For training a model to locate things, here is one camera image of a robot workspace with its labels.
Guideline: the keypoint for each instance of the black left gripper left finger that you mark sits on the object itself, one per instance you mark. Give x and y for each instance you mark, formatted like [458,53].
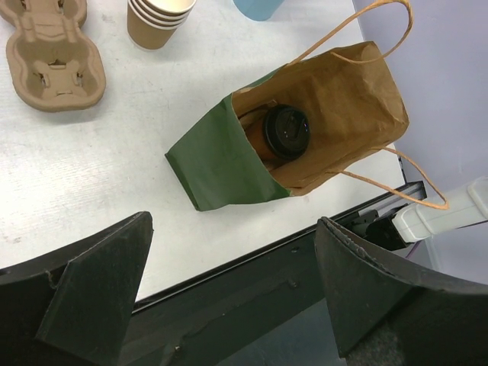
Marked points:
[72,306]

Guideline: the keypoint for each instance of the black coffee cup lid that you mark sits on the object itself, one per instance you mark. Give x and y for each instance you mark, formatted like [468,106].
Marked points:
[286,131]

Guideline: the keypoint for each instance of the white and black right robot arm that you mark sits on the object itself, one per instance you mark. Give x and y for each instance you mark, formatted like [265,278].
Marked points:
[414,222]

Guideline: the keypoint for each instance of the brown paper coffee cup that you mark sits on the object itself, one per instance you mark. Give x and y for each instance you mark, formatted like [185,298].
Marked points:
[263,136]

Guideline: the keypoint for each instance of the light blue straw holder cup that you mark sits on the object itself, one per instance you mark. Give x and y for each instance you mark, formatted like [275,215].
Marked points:
[258,10]

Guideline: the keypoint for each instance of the stack of brown paper cups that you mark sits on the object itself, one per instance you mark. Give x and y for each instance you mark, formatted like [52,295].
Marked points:
[151,23]

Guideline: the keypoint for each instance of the green and brown paper bag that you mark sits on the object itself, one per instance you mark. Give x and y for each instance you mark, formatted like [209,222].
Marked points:
[354,109]

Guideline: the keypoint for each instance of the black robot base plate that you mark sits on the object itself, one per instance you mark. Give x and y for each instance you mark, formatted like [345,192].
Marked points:
[264,308]

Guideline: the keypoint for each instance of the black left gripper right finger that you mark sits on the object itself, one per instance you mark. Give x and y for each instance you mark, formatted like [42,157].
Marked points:
[386,310]

